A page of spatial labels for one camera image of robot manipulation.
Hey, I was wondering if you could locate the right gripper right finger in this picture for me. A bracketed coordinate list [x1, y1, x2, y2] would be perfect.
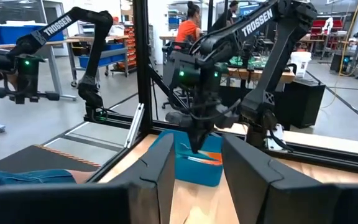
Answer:
[221, 133, 358, 224]

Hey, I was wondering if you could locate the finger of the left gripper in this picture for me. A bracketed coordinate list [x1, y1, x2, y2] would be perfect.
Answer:
[198, 130, 213, 151]
[186, 130, 200, 155]

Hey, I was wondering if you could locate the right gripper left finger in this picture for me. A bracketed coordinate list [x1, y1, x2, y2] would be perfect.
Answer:
[0, 133, 177, 224]

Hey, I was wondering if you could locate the orange handled silver fork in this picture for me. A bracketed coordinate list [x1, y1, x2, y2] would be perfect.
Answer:
[178, 141, 224, 162]
[182, 154, 224, 167]

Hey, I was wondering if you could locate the blue plastic bin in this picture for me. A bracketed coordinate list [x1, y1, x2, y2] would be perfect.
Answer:
[149, 129, 226, 188]

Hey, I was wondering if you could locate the person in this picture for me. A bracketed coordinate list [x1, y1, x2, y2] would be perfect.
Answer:
[211, 0, 241, 32]
[173, 1, 204, 51]

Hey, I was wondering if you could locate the wooden workbench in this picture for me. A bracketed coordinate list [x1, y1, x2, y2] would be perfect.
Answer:
[222, 66, 296, 85]

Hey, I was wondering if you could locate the rolling parts shelf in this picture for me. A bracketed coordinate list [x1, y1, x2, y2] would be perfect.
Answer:
[79, 26, 137, 78]

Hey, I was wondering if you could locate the black cabinet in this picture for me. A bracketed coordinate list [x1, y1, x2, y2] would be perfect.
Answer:
[283, 77, 327, 129]

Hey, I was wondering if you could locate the black mat orange stitching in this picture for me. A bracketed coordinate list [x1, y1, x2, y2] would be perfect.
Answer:
[0, 144, 103, 174]

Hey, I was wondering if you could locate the white bucket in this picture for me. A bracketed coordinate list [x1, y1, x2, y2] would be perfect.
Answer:
[290, 51, 313, 79]

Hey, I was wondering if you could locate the blue denim cloth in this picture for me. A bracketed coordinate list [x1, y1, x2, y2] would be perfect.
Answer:
[0, 169, 101, 195]

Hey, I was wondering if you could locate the grey table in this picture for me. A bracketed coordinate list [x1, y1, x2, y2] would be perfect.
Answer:
[0, 39, 78, 134]

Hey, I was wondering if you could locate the blue storage bin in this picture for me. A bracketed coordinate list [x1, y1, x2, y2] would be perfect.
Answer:
[0, 21, 65, 46]

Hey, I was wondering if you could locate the black aluminium table frame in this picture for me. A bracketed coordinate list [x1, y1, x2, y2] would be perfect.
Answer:
[84, 0, 358, 184]

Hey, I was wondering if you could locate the yellow extension cord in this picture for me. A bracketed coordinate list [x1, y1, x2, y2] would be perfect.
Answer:
[339, 0, 358, 76]

